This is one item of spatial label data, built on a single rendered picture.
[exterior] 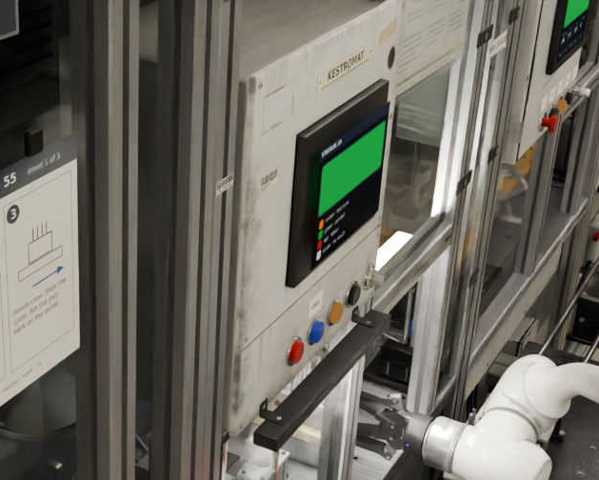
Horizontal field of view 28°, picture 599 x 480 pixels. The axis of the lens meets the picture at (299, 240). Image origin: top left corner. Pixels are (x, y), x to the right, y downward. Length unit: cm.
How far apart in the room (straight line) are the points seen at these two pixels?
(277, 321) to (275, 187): 19
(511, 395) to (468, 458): 15
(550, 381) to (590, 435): 72
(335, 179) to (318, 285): 17
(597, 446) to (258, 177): 162
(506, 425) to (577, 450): 68
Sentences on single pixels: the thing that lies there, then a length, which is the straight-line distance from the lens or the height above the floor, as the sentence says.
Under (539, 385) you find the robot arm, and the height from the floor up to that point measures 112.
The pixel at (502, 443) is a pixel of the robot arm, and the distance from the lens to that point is 207.
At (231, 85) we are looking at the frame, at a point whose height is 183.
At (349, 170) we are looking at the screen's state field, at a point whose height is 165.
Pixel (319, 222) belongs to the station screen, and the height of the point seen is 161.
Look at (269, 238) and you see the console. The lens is 138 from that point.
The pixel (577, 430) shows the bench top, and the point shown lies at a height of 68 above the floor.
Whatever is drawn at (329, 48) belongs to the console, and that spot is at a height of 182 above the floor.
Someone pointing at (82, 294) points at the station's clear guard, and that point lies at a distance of 111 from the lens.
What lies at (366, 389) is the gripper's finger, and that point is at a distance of 213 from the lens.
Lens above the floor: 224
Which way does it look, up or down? 27 degrees down
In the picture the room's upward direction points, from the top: 4 degrees clockwise
